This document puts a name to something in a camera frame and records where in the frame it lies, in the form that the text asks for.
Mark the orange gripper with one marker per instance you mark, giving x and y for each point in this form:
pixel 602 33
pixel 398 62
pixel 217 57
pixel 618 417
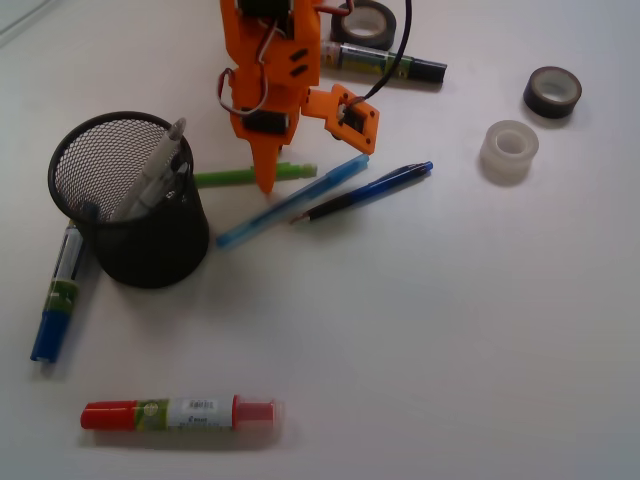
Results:
pixel 275 47

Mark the green mechanical pencil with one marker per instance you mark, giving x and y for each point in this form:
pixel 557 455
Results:
pixel 284 171

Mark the light blue capped pen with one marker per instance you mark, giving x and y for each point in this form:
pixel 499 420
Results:
pixel 317 188

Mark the white pen with silver clip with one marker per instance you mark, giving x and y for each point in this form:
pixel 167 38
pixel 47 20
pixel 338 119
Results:
pixel 152 169

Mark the grey pen with dark tip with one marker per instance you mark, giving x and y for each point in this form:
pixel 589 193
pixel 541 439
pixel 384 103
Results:
pixel 155 191

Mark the dark blue click pen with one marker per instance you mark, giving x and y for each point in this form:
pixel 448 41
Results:
pixel 391 182

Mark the black mesh pen holder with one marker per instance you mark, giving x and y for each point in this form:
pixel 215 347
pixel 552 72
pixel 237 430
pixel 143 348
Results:
pixel 90 173

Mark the black whiteboard marker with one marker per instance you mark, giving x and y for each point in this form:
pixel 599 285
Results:
pixel 349 57

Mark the black tape roll top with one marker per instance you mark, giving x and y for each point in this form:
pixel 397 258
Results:
pixel 371 24

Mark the black tape roll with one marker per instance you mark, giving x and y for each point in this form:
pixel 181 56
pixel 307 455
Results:
pixel 371 24
pixel 552 92

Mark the blue whiteboard marker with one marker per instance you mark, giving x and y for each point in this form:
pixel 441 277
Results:
pixel 63 292

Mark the clear tape roll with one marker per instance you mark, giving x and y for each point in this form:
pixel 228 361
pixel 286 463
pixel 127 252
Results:
pixel 509 147

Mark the red whiteboard marker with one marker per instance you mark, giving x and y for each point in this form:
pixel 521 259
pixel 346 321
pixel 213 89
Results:
pixel 217 413

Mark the black tape roll right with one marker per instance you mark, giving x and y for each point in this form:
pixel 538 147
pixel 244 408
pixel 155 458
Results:
pixel 552 92

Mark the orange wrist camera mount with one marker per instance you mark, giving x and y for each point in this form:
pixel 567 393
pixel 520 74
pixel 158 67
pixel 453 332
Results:
pixel 347 119

